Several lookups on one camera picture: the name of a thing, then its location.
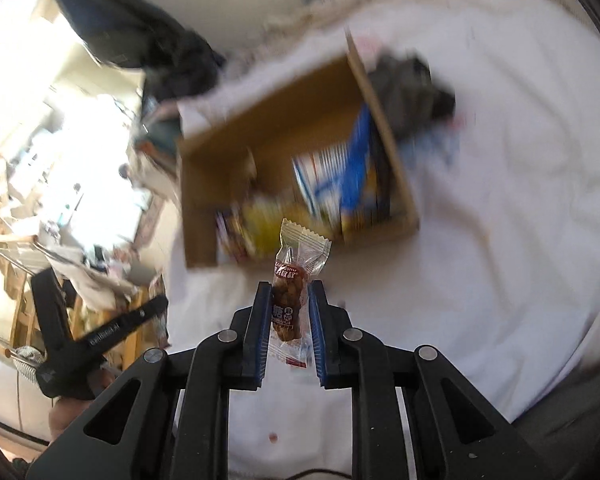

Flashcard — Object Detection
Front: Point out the yellow snack packet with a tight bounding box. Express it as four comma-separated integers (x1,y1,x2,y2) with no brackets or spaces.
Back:
239,194,324,259

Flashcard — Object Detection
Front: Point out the person left hand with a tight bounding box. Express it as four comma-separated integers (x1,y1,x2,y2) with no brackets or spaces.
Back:
48,368,116,441

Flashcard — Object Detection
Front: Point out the grey cloth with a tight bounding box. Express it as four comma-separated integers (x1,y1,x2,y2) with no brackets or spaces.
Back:
368,52,455,141

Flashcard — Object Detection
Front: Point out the white pink snack packet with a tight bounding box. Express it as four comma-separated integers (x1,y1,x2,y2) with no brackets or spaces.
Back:
215,208,250,264

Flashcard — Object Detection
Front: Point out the wooden chair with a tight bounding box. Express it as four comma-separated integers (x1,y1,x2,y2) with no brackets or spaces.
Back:
0,235,149,353

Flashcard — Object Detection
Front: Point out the white blue snack bag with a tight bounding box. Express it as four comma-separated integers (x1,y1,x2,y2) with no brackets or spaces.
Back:
291,142,349,226

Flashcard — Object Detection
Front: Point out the white bed sheet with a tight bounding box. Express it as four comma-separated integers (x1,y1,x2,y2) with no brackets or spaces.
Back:
165,0,600,480

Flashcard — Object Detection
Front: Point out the blue yellow snack bag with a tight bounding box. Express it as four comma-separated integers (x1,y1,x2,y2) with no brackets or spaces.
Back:
339,104,378,240

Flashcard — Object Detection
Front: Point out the clear peanut snack packet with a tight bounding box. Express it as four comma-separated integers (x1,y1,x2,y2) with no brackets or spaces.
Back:
270,218,332,368

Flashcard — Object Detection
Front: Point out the brown cardboard box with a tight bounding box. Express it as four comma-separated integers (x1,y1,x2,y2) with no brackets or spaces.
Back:
178,39,419,269

